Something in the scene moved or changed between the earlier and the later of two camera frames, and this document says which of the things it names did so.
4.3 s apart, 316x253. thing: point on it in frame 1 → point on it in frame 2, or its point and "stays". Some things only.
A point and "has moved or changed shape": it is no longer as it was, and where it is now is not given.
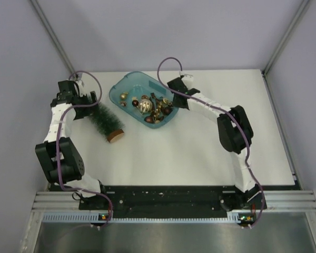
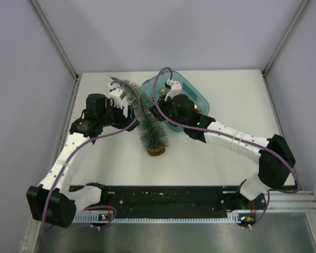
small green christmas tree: [107, 124] has moved or changed shape
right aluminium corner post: [286, 36] stays
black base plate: [166, 200] stays
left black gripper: [89, 110] → [110, 105]
